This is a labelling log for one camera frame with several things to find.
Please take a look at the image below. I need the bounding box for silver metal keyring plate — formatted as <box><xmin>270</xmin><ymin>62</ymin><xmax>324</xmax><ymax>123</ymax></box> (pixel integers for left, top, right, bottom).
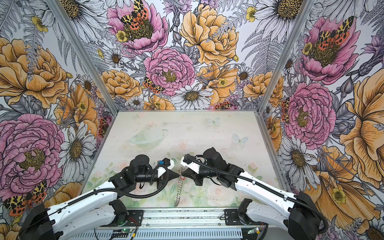
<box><xmin>174</xmin><ymin>169</ymin><xmax>185</xmax><ymax>208</ymax></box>

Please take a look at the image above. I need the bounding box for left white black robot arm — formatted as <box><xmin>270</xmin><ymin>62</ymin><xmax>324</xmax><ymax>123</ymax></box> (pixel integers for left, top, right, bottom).
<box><xmin>17</xmin><ymin>155</ymin><xmax>179</xmax><ymax>240</ymax></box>

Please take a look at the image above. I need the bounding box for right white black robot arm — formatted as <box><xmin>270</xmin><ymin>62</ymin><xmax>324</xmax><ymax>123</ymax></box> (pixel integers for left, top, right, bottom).
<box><xmin>181</xmin><ymin>148</ymin><xmax>329</xmax><ymax>240</ymax></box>

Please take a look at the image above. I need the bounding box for right black corrugated cable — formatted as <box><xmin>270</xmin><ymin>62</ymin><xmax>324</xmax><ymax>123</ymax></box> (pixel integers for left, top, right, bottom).
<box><xmin>183</xmin><ymin>154</ymin><xmax>329</xmax><ymax>235</ymax></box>

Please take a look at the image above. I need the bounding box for black corrugated cable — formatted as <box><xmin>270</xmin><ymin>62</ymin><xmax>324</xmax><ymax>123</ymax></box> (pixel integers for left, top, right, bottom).
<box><xmin>183</xmin><ymin>154</ymin><xmax>329</xmax><ymax>235</ymax></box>
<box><xmin>17</xmin><ymin>167</ymin><xmax>170</xmax><ymax>235</ymax></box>

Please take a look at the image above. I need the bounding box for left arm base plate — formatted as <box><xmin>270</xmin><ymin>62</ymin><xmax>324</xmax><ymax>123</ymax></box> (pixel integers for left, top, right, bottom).
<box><xmin>107</xmin><ymin>210</ymin><xmax>144</xmax><ymax>227</ymax></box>

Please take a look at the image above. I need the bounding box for aluminium front rail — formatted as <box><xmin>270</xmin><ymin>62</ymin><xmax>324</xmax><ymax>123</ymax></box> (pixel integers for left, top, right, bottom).
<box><xmin>77</xmin><ymin>206</ymin><xmax>265</xmax><ymax>232</ymax></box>

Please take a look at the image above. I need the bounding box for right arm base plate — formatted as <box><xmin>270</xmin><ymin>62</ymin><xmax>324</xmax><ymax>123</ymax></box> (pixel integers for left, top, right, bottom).
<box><xmin>224</xmin><ymin>209</ymin><xmax>246</xmax><ymax>226</ymax></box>

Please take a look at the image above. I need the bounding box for white perforated cable duct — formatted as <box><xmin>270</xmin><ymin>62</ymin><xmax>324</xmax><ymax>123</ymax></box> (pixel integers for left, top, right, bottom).
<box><xmin>72</xmin><ymin>228</ymin><xmax>243</xmax><ymax>240</ymax></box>

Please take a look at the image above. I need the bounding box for left black corrugated cable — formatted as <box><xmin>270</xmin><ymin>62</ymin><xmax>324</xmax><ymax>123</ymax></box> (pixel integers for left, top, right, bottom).
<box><xmin>17</xmin><ymin>167</ymin><xmax>170</xmax><ymax>235</ymax></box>

